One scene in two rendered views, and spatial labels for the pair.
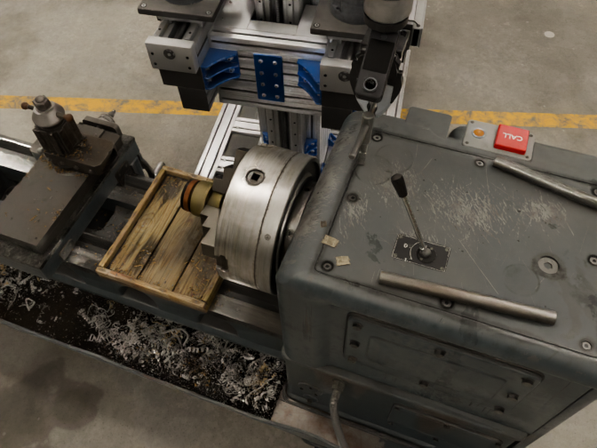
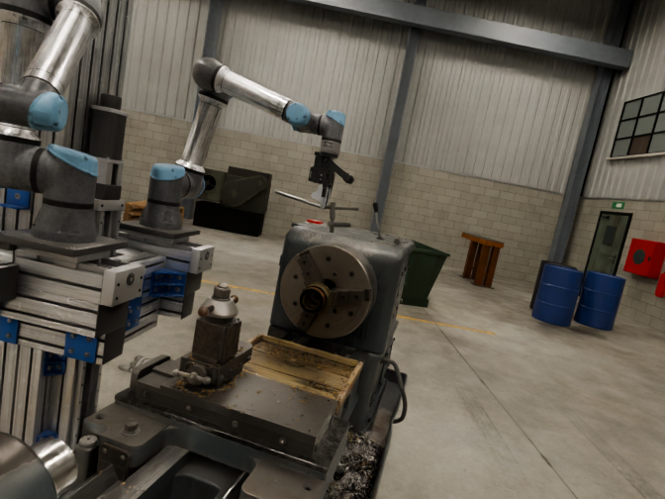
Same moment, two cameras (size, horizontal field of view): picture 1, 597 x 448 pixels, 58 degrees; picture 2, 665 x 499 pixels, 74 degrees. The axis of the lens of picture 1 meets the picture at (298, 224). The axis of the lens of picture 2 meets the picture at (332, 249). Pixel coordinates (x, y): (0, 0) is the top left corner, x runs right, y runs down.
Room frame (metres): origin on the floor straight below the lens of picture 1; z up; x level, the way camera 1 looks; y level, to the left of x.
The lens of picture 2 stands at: (0.92, 1.52, 1.42)
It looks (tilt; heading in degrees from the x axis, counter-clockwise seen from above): 8 degrees down; 261
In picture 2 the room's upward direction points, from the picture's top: 11 degrees clockwise
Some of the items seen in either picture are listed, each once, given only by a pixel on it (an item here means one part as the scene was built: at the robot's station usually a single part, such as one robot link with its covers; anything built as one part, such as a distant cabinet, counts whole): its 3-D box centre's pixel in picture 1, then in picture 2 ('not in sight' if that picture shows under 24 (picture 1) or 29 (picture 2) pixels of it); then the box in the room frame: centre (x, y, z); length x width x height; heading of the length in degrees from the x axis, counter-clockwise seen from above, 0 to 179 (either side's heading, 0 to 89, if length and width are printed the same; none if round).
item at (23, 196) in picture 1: (60, 178); (232, 397); (0.94, 0.63, 0.95); 0.43 x 0.17 x 0.05; 158
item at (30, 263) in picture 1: (51, 189); (223, 433); (0.94, 0.68, 0.90); 0.47 x 0.30 x 0.06; 158
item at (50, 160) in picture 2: not in sight; (68, 173); (1.45, 0.29, 1.33); 0.13 x 0.12 x 0.14; 7
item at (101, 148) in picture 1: (76, 152); (216, 363); (0.99, 0.58, 0.99); 0.20 x 0.10 x 0.05; 68
